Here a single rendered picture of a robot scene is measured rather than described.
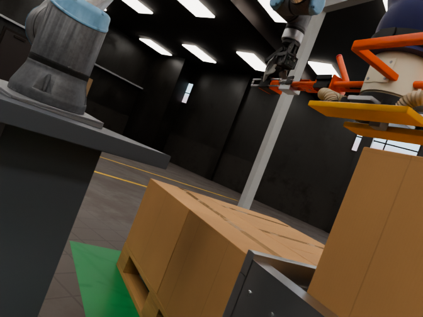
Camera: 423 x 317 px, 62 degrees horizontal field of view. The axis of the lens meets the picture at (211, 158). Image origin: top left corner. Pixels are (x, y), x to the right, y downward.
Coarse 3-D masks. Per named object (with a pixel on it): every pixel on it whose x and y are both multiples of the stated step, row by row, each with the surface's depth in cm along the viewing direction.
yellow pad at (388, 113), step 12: (324, 108) 110; (336, 108) 105; (348, 108) 100; (360, 108) 97; (372, 108) 94; (384, 108) 91; (396, 108) 88; (408, 108) 85; (372, 120) 103; (384, 120) 98; (396, 120) 94; (408, 120) 90; (420, 120) 89
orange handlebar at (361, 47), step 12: (384, 36) 82; (396, 36) 79; (408, 36) 77; (420, 36) 74; (360, 48) 88; (372, 48) 86; (372, 60) 93; (384, 72) 97; (276, 84) 151; (300, 84) 138; (312, 84) 132; (336, 84) 122; (348, 84) 118; (360, 84) 114; (420, 84) 97
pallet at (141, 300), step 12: (120, 264) 198; (132, 264) 193; (132, 276) 191; (144, 276) 167; (132, 288) 177; (144, 288) 182; (132, 300) 169; (144, 300) 170; (156, 300) 149; (144, 312) 155; (156, 312) 146
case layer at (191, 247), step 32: (160, 192) 184; (192, 192) 211; (160, 224) 171; (192, 224) 145; (224, 224) 147; (256, 224) 184; (160, 256) 160; (192, 256) 137; (224, 256) 119; (288, 256) 132; (320, 256) 161; (160, 288) 150; (192, 288) 129; (224, 288) 114
